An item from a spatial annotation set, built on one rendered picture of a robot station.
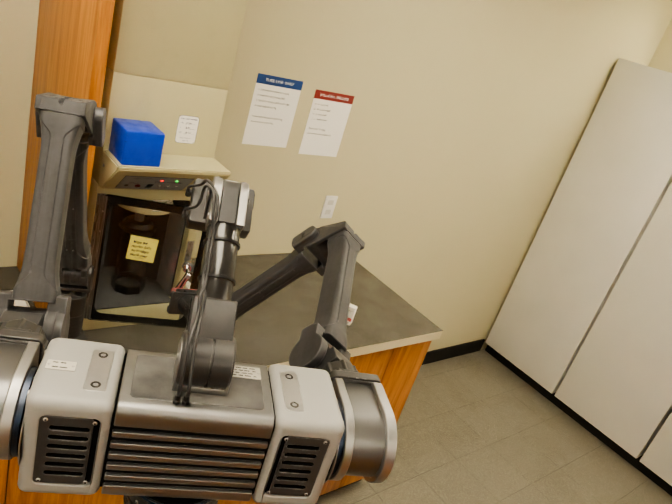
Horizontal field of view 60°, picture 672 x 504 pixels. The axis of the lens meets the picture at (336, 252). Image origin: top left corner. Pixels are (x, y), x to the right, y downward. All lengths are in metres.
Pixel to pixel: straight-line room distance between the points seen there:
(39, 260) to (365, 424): 0.56
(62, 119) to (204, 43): 0.69
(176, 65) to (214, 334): 1.00
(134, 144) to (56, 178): 0.54
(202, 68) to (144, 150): 0.28
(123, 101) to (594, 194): 3.09
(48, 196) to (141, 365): 0.34
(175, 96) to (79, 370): 1.00
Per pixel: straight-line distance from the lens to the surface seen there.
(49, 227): 1.02
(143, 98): 1.63
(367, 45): 2.54
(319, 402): 0.84
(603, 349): 4.09
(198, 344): 0.76
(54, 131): 1.05
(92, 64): 1.48
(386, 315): 2.41
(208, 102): 1.71
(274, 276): 1.40
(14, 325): 0.96
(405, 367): 2.50
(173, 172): 1.60
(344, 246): 1.27
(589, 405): 4.21
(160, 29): 1.61
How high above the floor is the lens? 2.03
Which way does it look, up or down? 23 degrees down
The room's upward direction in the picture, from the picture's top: 18 degrees clockwise
